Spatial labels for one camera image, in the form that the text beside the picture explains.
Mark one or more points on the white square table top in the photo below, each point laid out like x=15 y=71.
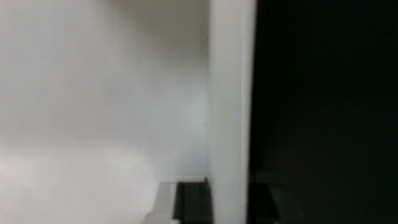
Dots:
x=125 y=83

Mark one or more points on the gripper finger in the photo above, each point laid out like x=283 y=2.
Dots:
x=160 y=216

